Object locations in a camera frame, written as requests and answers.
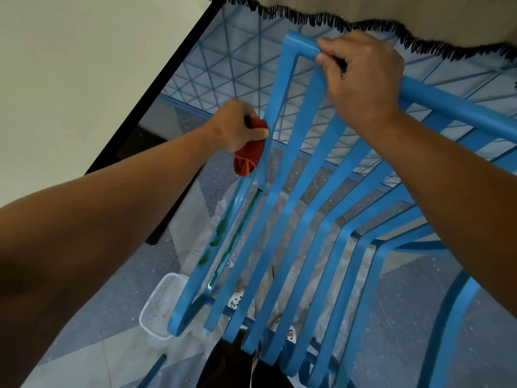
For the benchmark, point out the white perforated clog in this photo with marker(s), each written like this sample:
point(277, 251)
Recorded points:
point(237, 299)
point(289, 333)

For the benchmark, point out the person's right thumb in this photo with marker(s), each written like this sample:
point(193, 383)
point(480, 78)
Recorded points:
point(329, 61)

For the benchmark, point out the clear plastic sheet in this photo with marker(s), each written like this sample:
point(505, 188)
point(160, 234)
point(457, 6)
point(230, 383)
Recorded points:
point(194, 238)

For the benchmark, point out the person's left thumb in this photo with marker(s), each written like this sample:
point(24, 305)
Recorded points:
point(256, 134)

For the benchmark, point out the red cloth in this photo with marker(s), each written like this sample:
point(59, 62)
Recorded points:
point(248, 155)

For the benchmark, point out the white plastic basket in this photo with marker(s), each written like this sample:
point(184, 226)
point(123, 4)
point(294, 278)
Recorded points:
point(161, 303)

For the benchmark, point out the person's left hand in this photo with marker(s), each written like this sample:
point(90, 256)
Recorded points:
point(228, 127)

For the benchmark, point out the person's right forearm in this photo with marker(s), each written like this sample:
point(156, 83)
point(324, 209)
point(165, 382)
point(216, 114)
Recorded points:
point(452, 189)

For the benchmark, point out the person's left forearm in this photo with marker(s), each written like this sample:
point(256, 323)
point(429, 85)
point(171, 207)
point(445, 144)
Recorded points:
point(101, 222)

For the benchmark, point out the dark brown trousers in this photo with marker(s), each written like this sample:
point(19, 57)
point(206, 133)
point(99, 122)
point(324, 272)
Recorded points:
point(226, 367)

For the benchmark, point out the person's right hand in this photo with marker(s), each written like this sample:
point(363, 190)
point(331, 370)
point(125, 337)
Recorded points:
point(367, 80)

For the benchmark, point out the blue slatted metal chair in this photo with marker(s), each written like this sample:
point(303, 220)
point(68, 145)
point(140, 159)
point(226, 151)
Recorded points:
point(444, 104)

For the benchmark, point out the black metal frame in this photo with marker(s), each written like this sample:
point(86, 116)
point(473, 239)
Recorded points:
point(161, 88)

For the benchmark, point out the beige cloth with black fringe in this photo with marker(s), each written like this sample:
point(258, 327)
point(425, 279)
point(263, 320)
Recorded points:
point(404, 12)

